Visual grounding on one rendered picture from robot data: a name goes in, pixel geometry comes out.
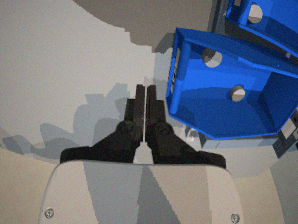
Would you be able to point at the grey low shelf rack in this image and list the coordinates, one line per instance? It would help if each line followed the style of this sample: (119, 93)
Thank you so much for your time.
(280, 144)

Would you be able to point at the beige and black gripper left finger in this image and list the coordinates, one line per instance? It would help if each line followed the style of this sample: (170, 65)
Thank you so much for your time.
(122, 143)

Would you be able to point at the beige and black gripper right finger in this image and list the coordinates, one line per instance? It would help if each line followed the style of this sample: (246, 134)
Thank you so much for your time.
(164, 144)

